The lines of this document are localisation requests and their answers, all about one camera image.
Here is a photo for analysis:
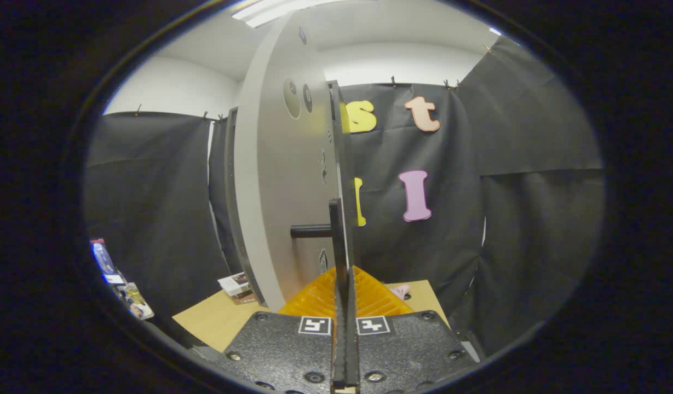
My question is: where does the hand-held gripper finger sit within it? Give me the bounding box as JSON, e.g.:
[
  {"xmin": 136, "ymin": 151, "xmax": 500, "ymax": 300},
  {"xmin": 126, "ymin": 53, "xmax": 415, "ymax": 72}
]
[
  {"xmin": 346, "ymin": 265, "xmax": 478, "ymax": 394},
  {"xmin": 216, "ymin": 266, "xmax": 346, "ymax": 394}
]

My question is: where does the black door handle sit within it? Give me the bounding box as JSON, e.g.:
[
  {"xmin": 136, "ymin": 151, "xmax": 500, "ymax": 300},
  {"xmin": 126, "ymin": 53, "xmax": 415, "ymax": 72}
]
[{"xmin": 290, "ymin": 198, "xmax": 343, "ymax": 285}]

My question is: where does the white shoe cabinet door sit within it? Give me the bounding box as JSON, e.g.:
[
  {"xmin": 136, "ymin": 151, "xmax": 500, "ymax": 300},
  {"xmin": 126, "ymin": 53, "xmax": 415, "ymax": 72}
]
[{"xmin": 235, "ymin": 14, "xmax": 340, "ymax": 314}]

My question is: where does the grey shoe cabinet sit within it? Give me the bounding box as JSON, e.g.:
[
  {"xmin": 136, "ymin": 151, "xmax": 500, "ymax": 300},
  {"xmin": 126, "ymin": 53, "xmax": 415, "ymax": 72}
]
[{"xmin": 225, "ymin": 81, "xmax": 359, "ymax": 308}]

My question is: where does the white book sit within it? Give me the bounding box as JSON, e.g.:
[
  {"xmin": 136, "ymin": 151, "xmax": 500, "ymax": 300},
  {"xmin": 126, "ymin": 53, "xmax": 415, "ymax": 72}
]
[{"xmin": 217, "ymin": 272, "xmax": 252, "ymax": 297}]

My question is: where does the black backdrop cloth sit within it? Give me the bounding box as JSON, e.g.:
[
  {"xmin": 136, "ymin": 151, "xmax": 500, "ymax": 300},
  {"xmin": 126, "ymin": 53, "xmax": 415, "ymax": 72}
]
[{"xmin": 84, "ymin": 36, "xmax": 605, "ymax": 356}]

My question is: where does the yellow and white package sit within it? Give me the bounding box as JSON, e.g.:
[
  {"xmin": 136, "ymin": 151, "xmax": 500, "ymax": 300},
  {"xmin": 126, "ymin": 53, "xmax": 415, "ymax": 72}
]
[{"xmin": 117, "ymin": 282, "xmax": 154, "ymax": 321}]

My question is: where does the blue and white package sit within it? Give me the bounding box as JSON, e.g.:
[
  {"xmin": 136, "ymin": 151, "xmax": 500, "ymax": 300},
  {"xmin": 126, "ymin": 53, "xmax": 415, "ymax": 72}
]
[{"xmin": 90, "ymin": 238, "xmax": 124, "ymax": 285}]

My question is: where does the large ceiling light panel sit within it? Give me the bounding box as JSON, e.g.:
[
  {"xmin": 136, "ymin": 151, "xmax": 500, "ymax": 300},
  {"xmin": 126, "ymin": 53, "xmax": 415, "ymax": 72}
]
[{"xmin": 231, "ymin": 0, "xmax": 337, "ymax": 28}]

